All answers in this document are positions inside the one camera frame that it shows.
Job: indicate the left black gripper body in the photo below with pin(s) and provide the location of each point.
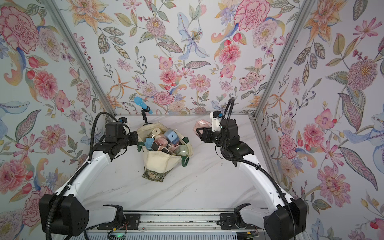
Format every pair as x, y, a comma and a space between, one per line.
128, 140

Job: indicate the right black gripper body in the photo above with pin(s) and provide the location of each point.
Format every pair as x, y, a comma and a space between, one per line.
219, 140

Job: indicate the large pink pencil sharpener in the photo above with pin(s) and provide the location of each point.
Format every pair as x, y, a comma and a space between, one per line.
201, 124

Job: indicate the mint green pencil sharpener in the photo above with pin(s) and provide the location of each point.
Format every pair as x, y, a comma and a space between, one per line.
182, 151

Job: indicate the small pink pencil sharpener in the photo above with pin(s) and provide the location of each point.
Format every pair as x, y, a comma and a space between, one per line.
161, 141

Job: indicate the cream green tote bag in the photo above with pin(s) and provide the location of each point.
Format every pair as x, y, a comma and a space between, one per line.
161, 160

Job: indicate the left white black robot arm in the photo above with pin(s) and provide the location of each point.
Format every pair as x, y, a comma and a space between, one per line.
64, 212

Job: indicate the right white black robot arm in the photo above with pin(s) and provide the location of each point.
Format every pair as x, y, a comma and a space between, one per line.
284, 217

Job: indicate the light blue pencil sharpener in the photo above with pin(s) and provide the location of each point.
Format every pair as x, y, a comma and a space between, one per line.
148, 143

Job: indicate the blue cube pencil sharpener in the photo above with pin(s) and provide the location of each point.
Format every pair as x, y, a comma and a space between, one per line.
172, 137

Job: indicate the cream round pencil sharpener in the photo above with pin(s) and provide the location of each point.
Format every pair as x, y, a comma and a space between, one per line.
155, 132

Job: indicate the black microphone stand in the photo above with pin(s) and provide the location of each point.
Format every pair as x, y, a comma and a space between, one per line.
144, 115

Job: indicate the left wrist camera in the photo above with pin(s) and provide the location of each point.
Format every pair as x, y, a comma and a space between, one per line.
123, 120

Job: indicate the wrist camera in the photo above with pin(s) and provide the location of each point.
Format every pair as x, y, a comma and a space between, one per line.
216, 118
123, 120

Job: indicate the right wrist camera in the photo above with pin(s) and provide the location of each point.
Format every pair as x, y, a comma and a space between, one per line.
216, 118

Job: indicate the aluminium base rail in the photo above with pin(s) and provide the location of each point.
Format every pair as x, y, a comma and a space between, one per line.
180, 225

